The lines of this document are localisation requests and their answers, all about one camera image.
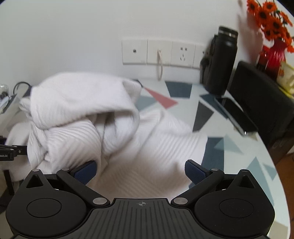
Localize red vase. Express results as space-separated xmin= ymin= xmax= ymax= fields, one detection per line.
xmin=256 ymin=39 xmax=288 ymax=79

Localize white cable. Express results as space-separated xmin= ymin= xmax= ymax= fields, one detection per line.
xmin=157 ymin=49 xmax=164 ymax=81

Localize black water bottle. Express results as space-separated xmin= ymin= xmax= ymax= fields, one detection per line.
xmin=205 ymin=26 xmax=239 ymax=96

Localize geometric patterned tablecloth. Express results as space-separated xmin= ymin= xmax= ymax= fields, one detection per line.
xmin=0 ymin=78 xmax=290 ymax=239

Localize black box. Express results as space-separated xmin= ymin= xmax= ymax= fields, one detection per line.
xmin=226 ymin=60 xmax=294 ymax=165

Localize black smartphone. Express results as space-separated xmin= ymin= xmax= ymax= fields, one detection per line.
xmin=215 ymin=97 xmax=259 ymax=135

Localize black cable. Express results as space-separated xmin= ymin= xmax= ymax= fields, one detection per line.
xmin=12 ymin=81 xmax=33 ymax=96

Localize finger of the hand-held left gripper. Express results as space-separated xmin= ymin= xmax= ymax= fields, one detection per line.
xmin=10 ymin=144 xmax=27 ymax=157

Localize white wall socket panel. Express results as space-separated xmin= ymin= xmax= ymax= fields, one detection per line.
xmin=122 ymin=40 xmax=208 ymax=69

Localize cream mug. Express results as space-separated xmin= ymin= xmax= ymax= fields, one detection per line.
xmin=277 ymin=60 xmax=294 ymax=93

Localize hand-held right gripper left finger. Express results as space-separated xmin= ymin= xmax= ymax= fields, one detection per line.
xmin=22 ymin=160 xmax=111 ymax=207

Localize orange artificial flowers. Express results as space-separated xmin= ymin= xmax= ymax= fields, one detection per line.
xmin=247 ymin=0 xmax=294 ymax=53

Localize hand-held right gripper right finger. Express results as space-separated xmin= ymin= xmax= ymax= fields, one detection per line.
xmin=170 ymin=160 xmax=256 ymax=208

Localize white textured sweater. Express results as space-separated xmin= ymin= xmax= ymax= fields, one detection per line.
xmin=5 ymin=72 xmax=208 ymax=200

